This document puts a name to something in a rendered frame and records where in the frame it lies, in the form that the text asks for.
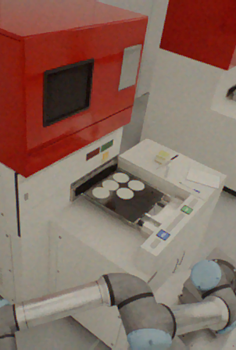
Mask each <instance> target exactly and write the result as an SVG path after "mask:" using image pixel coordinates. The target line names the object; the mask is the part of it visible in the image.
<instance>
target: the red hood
mask: <svg viewBox="0 0 236 350"><path fill-rule="evenodd" d="M148 17H149V16H147V15H145V14H142V13H138V12H133V11H130V10H127V9H122V8H120V7H117V6H114V5H109V4H106V3H103V2H97V1H95V0H0V163H2V164H4V165H5V166H7V167H8V168H10V169H11V170H13V171H15V172H16V173H18V174H20V175H22V176H23V177H25V178H28V177H30V176H32V175H33V174H35V173H37V172H39V171H41V170H43V169H44V168H46V167H48V166H50V165H52V164H53V163H57V162H58V161H60V159H63V158H64V157H66V156H68V155H70V154H72V153H74V152H75V151H77V150H79V149H81V148H84V147H86V146H87V145H89V144H91V143H93V142H95V141H97V140H98V139H100V138H103V137H105V136H106V135H107V134H111V132H113V131H115V130H117V129H119V128H120V127H122V126H124V125H126V124H128V123H129V122H130V121H131V113H132V109H133V104H134V95H135V91H136V86H137V81H138V77H139V76H138V73H140V68H141V60H142V55H143V49H144V44H145V36H146V31H147V27H148Z"/></svg>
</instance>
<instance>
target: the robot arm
mask: <svg viewBox="0 0 236 350"><path fill-rule="evenodd" d="M190 278H191V282H192V283H193V284H194V286H195V287H196V288H198V292H199V294H200V296H201V298H202V302H197V303H191V304H187V305H177V306H171V307H169V306H167V305H165V304H163V303H157V302H156V299H155V297H154V294H153V292H152V289H151V288H150V287H149V285H148V284H147V283H146V281H145V280H143V279H141V278H140V277H136V276H135V275H132V274H129V273H106V274H103V275H101V276H100V277H99V278H98V279H97V280H94V281H91V282H88V283H86V284H81V285H80V286H78V285H77V286H76V287H72V288H69V289H66V290H63V291H58V292H56V293H52V294H50V295H45V296H39V297H36V298H31V299H27V300H25V301H21V302H17V303H14V304H10V301H9V300H8V299H5V298H2V299H0V350H18V348H17V343H16V338H15V332H17V331H20V330H25V329H27V328H30V327H35V326H37V325H40V324H43V323H47V322H50V321H53V320H57V319H60V318H63V317H66V316H70V315H73V314H76V313H81V312H83V311H86V310H89V309H93V308H96V307H99V306H102V305H106V306H108V307H112V306H115V305H116V306H117V308H118V311H119V314H120V318H121V320H122V323H123V327H124V330H125V333H126V335H127V342H128V343H129V345H130V347H131V350H166V349H168V347H170V346H171V344H172V340H173V338H174V337H175V335H178V334H184V333H187V332H192V331H195V330H201V329H204V328H207V327H208V328H210V329H212V330H217V332H219V334H225V333H227V332H228V331H230V330H233V329H234V328H236V296H235V294H234V288H235V277H234V274H233V273H232V271H231V270H230V269H229V268H228V267H226V266H225V265H223V264H220V263H215V262H214V261H211V260H201V261H198V262H197V263H196V264H194V266H193V267H192V268H191V272H190Z"/></svg>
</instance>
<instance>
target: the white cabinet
mask: <svg viewBox="0 0 236 350"><path fill-rule="evenodd" d="M219 197H220V195H219V196H218V197H217V198H216V199H215V201H214V202H213V203H212V204H211V205H210V207H209V208H208V209H207V210H206V211H205V212H204V213H203V214H202V216H201V217H200V218H199V221H198V222H197V223H196V225H194V226H193V227H192V228H191V229H190V230H189V231H188V232H187V234H186V235H185V236H184V237H183V238H182V240H181V241H180V242H179V243H178V244H177V246H176V247H175V249H174V250H173V251H172V252H171V253H170V254H169V256H168V257H167V258H165V259H164V260H163V262H162V263H161V264H160V265H159V267H158V268H157V269H156V270H155V272H154V273H153V274H152V275H151V276H150V278H148V279H147V280H146V283H147V284H148V285H149V287H150V288H151V289H152V292H153V294H155V293H156V292H157V291H158V290H159V289H160V288H161V286H162V285H163V283H164V282H165V281H166V279H167V278H170V277H172V276H173V275H174V274H176V273H179V272H183V271H186V270H188V268H189V267H190V266H191V264H192V262H193V259H194V257H195V254H196V252H197V251H198V248H199V245H200V244H201V241H202V238H203V236H204V233H205V232H206V228H207V227H208V224H209V221H210V218H211V215H212V214H213V210H214V209H215V206H216V203H217V201H218V198H219ZM49 245H50V256H49V289H48V294H49V295H50V294H52V293H56V292H58V291H63V290H66V289H69V288H74V287H76V286H77V285H78V286H80V285H81V284H86V283H88V282H91V281H94V280H97V279H98V278H99V277H100V276H101V275H103V274H106V273H128V272H127V271H125V270H123V269H122V268H120V267H119V266H118V265H116V264H115V263H113V262H111V261H110V260H108V259H107V258H105V257H104V256H102V255H100V254H99V253H97V252H96V251H95V250H93V249H92V248H90V246H89V245H87V244H85V243H84V242H82V241H80V240H79V239H77V238H76V237H74V236H73V235H72V234H70V233H69V232H67V231H66V230H64V229H62V228H61V227H60V226H58V225H57V224H55V223H54V222H52V221H51V220H50V222H49ZM70 316H71V317H73V318H74V319H75V320H76V321H77V322H78V323H80V324H81V325H82V326H83V327H85V328H86V329H87V330H89V331H90V332H91V333H92V334H93V335H94V336H96V337H97V338H98V339H99V340H100V341H102V342H103V343H104V344H105V345H107V346H108V347H109V348H111V349H112V350H128V349H129V347H130V345H129V343H128V342H127V335H126V333H125V330H124V327H123V323H122V320H121V318H120V314H119V311H118V308H117V306H116V305H115V306H112V307H108V306H106V305H102V306H99V307H96V308H93V309H89V310H86V311H83V312H79V313H76V314H73V315H70Z"/></svg>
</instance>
